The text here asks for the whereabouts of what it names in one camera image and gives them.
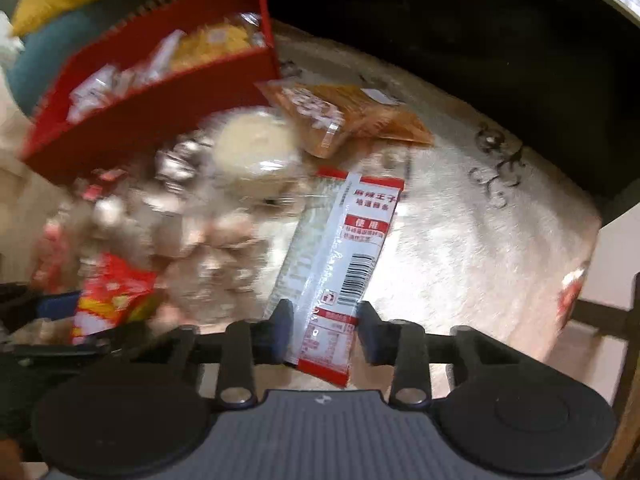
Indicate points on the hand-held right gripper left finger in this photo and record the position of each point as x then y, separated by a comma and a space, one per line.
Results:
280, 332

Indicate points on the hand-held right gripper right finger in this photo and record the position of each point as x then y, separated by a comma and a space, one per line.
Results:
368, 334

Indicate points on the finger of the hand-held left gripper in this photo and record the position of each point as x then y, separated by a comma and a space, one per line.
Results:
57, 306
60, 350

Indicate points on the red snack packet with hearts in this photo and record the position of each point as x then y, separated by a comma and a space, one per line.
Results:
115, 300

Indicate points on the red and white snack packet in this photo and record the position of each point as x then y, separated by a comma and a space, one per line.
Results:
340, 260

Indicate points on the red cardboard box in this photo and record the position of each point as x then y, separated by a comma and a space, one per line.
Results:
150, 115

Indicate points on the large white and blue packet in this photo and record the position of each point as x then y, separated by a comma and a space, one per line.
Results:
95, 92

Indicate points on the yellow snack bag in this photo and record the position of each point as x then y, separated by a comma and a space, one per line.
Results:
215, 42

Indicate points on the bun in clear wrapper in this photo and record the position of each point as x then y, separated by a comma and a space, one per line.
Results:
255, 145

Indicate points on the brown snack packet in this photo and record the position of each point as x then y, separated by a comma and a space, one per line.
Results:
350, 110

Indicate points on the teal seat cushion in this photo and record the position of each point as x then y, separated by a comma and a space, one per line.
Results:
45, 55

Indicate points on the wooden chair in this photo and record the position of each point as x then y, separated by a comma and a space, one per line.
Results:
620, 350

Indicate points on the white blanket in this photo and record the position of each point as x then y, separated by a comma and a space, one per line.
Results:
7, 37

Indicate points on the dark coffee table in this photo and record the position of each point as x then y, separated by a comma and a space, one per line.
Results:
450, 20

